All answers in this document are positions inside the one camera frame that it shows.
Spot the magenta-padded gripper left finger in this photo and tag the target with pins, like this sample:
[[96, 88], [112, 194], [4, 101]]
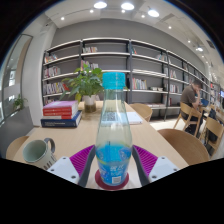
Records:
[[63, 168]]

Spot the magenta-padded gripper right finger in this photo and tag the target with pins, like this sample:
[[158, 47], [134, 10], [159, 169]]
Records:
[[165, 168]]

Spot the clear blue-capped drink bottle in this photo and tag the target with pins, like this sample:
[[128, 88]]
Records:
[[113, 146]]

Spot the wooden round-backed chair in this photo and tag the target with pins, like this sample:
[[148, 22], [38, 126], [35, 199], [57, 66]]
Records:
[[16, 146], [183, 145], [142, 110]]

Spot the beige patterned green-lined mug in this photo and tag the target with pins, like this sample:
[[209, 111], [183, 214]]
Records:
[[36, 152]]

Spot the flat round red coaster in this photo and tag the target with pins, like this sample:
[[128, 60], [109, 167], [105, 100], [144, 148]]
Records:
[[100, 182]]

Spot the thick dark blue book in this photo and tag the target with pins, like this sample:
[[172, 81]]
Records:
[[60, 122]]

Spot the thick red book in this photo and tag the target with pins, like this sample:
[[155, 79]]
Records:
[[58, 115]]

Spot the white printed booklet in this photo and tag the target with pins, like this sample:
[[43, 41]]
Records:
[[135, 118]]

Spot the group of wooden slat chairs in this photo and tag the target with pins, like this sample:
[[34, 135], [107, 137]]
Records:
[[213, 128]]

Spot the pink-covered red book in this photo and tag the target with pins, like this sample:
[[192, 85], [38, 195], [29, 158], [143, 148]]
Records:
[[60, 105]]

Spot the person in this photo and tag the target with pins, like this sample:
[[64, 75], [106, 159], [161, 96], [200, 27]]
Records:
[[189, 96]]

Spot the small window-side green plant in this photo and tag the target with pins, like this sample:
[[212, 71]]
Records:
[[19, 102]]

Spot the leafy green potted plant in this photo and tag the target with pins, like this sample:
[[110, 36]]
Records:
[[85, 83]]

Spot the grey bookshelf unit with books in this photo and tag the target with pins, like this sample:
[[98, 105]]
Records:
[[146, 66]]

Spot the group of ceiling lights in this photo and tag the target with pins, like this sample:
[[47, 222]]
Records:
[[127, 6]]

